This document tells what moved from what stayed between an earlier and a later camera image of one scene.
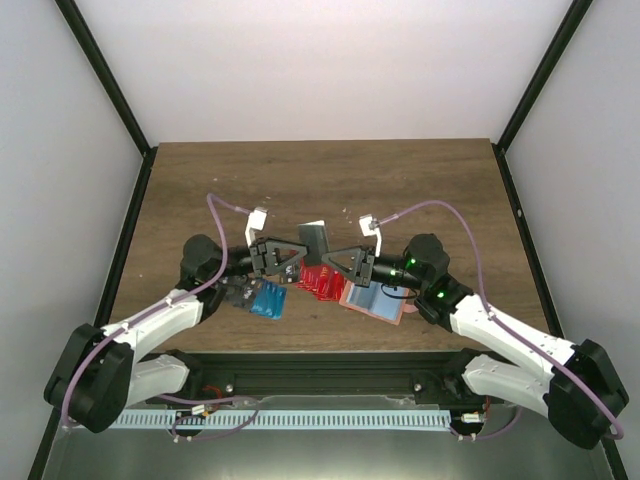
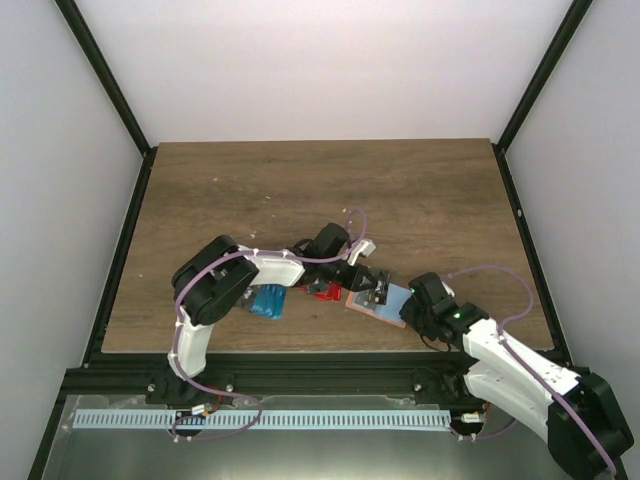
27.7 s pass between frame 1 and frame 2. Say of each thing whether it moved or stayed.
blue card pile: stayed
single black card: moved
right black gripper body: moved
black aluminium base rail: stayed
